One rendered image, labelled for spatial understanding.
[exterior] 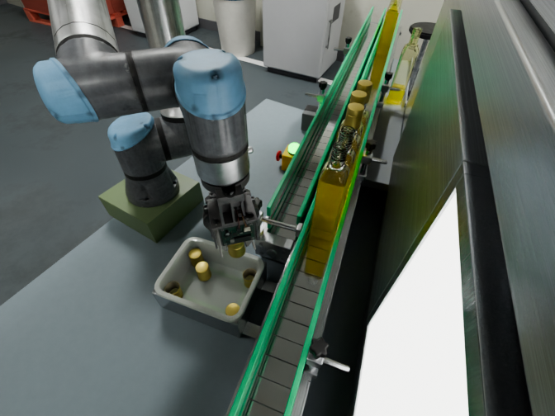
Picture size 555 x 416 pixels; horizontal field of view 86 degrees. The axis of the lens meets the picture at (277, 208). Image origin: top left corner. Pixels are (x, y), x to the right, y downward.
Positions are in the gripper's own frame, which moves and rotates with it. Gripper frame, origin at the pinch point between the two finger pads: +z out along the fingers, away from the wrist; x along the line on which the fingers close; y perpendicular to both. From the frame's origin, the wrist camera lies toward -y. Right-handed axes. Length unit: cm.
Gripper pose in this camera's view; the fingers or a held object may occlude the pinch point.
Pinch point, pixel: (235, 240)
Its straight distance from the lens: 59.9
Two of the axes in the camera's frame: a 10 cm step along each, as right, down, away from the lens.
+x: 9.6, -1.9, 1.8
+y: 2.6, 7.2, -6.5
